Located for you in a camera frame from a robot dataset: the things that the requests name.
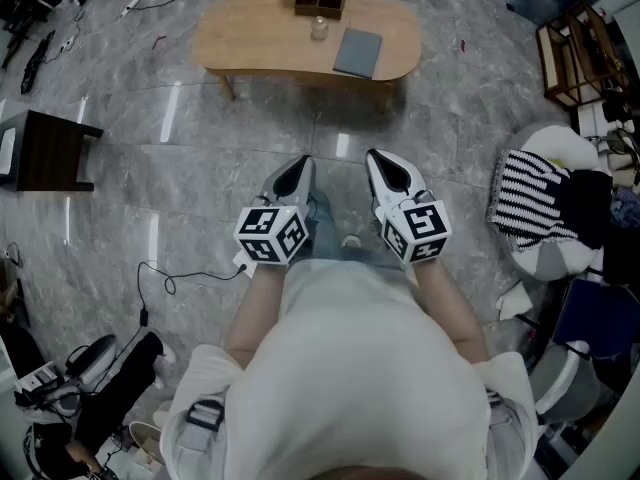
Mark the black garment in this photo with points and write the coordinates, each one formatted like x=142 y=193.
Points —
x=595 y=208

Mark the long black tool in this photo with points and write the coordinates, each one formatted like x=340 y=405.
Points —
x=36 y=63

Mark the wooden frame shelf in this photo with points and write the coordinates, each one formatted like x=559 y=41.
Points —
x=575 y=53

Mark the dark wooden side table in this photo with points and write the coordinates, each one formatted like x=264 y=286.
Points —
x=50 y=148

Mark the navy blue chair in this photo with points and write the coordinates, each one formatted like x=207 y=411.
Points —
x=595 y=318

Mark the person's white shirt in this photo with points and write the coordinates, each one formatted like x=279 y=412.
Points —
x=350 y=378

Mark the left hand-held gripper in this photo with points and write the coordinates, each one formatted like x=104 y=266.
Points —
x=272 y=230

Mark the person's left forearm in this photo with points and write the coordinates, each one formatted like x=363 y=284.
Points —
x=252 y=313

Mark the wooden oval coffee table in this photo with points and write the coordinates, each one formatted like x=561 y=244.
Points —
x=260 y=38

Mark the black white striped blanket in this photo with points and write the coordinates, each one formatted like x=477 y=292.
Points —
x=525 y=198

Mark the white box device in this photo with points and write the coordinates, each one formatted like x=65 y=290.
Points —
x=37 y=379

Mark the person's white shoe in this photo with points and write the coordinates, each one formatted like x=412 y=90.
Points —
x=351 y=241

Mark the white grey round chair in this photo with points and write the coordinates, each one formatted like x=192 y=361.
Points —
x=555 y=140

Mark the person's right forearm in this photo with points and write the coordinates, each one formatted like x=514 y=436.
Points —
x=450 y=308

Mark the person's blue jeans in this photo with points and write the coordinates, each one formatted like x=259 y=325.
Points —
x=324 y=233

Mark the grey notebook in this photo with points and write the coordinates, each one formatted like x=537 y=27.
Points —
x=357 y=53

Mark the white paper sheet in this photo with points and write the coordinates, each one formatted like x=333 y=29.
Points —
x=515 y=303

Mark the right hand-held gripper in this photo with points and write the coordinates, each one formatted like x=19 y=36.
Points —
x=417 y=230

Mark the small glass candle jar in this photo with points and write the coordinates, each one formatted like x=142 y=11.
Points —
x=319 y=29

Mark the white power strip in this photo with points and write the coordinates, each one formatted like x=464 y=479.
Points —
x=130 y=8

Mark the black padded round seat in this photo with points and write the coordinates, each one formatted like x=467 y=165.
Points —
x=95 y=350

